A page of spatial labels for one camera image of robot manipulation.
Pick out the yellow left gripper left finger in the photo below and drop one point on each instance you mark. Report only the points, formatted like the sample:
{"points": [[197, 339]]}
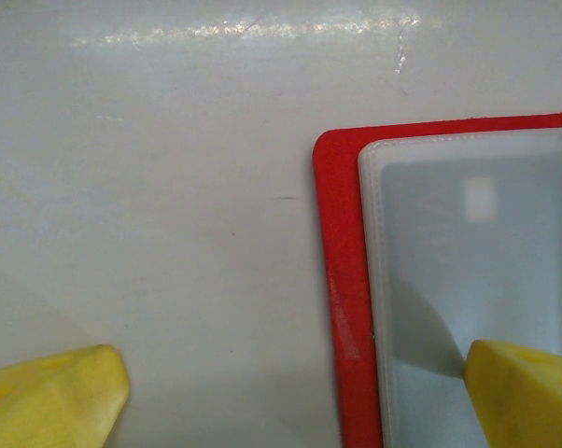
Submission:
{"points": [[43, 401]]}

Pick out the red card holder wallet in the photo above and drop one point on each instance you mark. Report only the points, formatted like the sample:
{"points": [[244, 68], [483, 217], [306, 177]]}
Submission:
{"points": [[341, 233]]}

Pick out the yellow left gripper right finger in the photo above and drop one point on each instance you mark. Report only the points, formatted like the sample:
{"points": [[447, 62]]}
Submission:
{"points": [[528, 401]]}

